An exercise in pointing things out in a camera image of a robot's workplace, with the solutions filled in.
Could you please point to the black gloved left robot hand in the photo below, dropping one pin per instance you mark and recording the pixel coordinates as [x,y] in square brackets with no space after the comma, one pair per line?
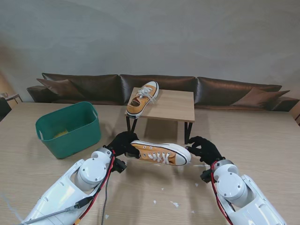
[123,143]

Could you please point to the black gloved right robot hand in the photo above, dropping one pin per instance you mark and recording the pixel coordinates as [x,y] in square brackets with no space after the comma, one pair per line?
[209,151]

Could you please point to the yellow canvas sneaker white laces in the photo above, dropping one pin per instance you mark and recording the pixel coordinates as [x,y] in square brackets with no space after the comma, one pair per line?
[138,107]
[146,152]

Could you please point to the wooden brush pale bristles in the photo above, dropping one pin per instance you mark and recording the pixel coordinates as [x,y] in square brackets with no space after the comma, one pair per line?
[61,133]

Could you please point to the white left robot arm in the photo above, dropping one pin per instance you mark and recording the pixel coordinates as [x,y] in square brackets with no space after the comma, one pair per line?
[70,192]

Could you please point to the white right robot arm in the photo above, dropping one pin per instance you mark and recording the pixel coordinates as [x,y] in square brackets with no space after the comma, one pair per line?
[236,189]

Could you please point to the long white paper scrap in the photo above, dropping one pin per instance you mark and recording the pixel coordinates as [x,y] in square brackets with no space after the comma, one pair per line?
[199,165]

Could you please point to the green plastic basket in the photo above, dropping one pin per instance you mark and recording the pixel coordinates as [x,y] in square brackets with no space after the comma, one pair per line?
[70,143]

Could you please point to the small wooden table black legs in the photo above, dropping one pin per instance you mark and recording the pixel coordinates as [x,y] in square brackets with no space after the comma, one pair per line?
[173,105]

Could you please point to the brown leather cushion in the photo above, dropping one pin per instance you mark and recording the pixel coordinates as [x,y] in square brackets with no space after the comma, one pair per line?
[58,87]
[257,97]

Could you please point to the dark brown leather sofa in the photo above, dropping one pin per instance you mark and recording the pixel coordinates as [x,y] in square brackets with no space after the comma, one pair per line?
[178,82]

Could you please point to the small wooden side table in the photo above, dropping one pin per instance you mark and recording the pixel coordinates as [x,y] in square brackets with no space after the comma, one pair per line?
[12,96]

